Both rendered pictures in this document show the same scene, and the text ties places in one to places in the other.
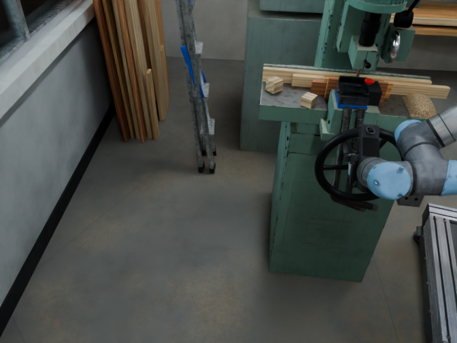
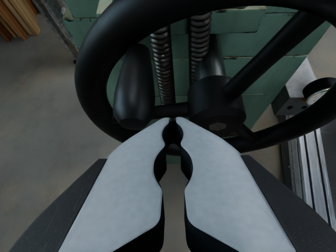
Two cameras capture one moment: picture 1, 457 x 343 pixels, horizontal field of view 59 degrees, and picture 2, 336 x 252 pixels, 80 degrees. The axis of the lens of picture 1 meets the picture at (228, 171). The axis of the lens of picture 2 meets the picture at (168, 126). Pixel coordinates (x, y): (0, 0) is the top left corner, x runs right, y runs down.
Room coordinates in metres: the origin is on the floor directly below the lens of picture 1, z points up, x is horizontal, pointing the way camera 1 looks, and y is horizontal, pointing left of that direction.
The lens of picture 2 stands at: (0.88, -0.36, 1.00)
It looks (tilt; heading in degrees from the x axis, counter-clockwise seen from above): 63 degrees down; 357
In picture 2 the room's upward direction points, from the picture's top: 3 degrees counter-clockwise
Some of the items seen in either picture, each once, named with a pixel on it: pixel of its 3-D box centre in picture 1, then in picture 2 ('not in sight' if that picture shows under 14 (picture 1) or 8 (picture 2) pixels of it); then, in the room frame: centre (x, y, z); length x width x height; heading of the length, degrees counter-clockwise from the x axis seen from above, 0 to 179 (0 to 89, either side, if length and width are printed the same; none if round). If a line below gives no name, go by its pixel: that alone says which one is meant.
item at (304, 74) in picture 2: (409, 188); (291, 87); (1.17, -0.69, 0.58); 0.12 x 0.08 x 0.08; 175
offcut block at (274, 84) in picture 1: (274, 84); not in sight; (1.31, -0.15, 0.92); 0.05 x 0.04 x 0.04; 133
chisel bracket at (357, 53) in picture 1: (362, 54); not in sight; (1.35, -0.45, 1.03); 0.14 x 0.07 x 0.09; 175
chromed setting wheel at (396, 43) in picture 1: (391, 47); not in sight; (1.45, -0.58, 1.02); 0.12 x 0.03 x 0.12; 175
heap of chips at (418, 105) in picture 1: (421, 102); not in sight; (1.23, -0.65, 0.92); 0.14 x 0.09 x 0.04; 175
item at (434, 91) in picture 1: (368, 86); not in sight; (1.33, -0.49, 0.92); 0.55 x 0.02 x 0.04; 85
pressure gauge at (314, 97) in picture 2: not in sight; (318, 93); (1.10, -0.69, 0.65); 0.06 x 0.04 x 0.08; 85
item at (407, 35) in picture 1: (397, 41); not in sight; (1.50, -0.62, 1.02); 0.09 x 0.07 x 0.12; 85
